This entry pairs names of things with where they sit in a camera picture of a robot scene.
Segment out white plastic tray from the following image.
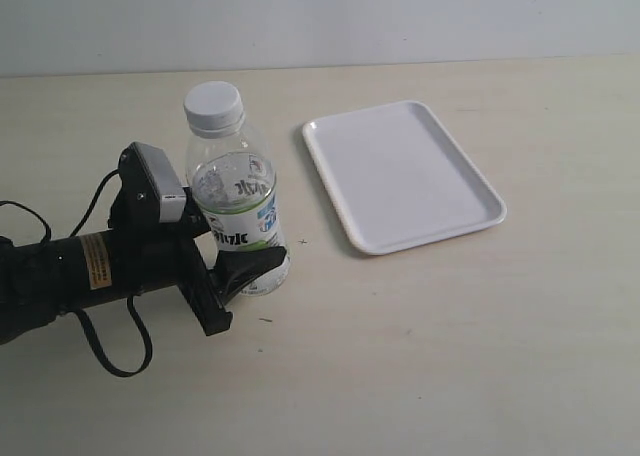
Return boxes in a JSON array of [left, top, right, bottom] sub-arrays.
[[302, 100, 507, 256]]

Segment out clear plastic water bottle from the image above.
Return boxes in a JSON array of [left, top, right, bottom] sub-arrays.
[[182, 81, 292, 298]]

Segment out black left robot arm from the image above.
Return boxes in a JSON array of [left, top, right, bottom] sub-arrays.
[[1, 202, 287, 343]]

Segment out white bottle cap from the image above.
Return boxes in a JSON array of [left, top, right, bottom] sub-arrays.
[[183, 81, 244, 130]]

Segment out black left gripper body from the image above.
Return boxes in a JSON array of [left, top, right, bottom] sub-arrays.
[[108, 195, 233, 336]]

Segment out black left camera cable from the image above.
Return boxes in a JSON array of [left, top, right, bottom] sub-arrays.
[[0, 170, 155, 378]]

